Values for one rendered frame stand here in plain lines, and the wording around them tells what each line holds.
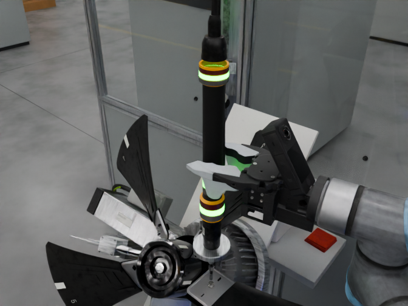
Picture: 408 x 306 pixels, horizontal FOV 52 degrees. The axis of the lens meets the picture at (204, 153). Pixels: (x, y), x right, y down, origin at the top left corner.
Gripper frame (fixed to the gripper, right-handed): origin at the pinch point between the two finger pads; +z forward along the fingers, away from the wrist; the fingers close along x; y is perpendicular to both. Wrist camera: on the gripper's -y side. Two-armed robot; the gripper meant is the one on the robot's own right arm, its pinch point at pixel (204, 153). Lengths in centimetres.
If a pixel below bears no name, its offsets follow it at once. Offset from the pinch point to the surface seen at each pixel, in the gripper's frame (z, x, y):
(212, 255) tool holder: -3.2, -2.5, 19.7
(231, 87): 20, 53, 13
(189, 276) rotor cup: 2.2, -1.7, 29.1
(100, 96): 110, 91, 51
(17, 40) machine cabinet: 481, 326, 142
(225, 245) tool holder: -4.2, 0.8, 19.6
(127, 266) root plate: 18.5, -1.8, 34.8
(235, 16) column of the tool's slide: 25, 64, -5
